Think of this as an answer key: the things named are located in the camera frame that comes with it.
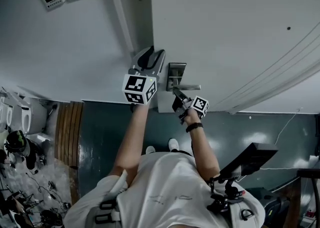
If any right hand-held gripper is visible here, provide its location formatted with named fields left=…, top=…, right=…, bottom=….
left=171, top=87, right=210, bottom=125

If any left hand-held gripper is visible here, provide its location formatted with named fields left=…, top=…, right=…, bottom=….
left=121, top=45, right=167, bottom=105

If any person's left forearm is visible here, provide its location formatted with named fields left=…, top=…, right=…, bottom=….
left=109, top=102, right=150, bottom=181

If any person's right forearm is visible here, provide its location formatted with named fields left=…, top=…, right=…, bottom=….
left=183, top=108, right=221, bottom=181

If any metal door lever lock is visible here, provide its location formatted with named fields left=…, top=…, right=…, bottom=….
left=166, top=62, right=202, bottom=92

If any white door with metal handle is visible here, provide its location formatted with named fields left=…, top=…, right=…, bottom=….
left=149, top=0, right=320, bottom=113

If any black wristwatch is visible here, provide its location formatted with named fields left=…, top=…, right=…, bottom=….
left=185, top=122, right=204, bottom=133

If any white t-shirt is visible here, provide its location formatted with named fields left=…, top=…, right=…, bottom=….
left=63, top=151, right=267, bottom=228

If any black tablet monitor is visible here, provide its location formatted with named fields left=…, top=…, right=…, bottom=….
left=218, top=142, right=279, bottom=181

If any wooden slatted panel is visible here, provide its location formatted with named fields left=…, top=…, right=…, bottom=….
left=54, top=100, right=85, bottom=168

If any white rounded machine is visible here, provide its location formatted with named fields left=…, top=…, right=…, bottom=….
left=0, top=91, right=49, bottom=136

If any black treadmill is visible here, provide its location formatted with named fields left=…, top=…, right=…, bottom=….
left=243, top=186, right=291, bottom=223

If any white door frame moulding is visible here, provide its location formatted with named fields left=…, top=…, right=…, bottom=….
left=106, top=0, right=136, bottom=53

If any white cable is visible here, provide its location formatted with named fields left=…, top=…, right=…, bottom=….
left=273, top=107, right=304, bottom=146

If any black mount clamp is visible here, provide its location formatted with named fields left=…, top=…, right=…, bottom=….
left=206, top=176, right=246, bottom=214

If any grey harness strap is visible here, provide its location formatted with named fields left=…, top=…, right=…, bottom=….
left=94, top=169, right=131, bottom=225

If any black D-ring buckle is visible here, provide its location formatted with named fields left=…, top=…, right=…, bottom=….
left=238, top=209, right=255, bottom=222

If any tangle of black floor cables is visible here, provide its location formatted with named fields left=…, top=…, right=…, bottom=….
left=0, top=167, right=72, bottom=228

